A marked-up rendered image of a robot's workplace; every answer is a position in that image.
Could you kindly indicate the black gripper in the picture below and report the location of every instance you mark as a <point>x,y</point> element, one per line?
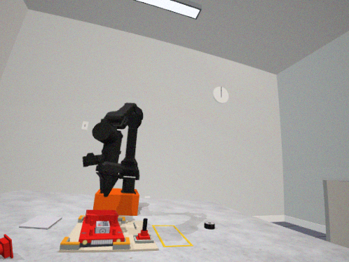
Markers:
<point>108,171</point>

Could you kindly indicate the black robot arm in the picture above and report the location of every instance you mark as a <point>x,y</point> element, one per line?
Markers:
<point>106,132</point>

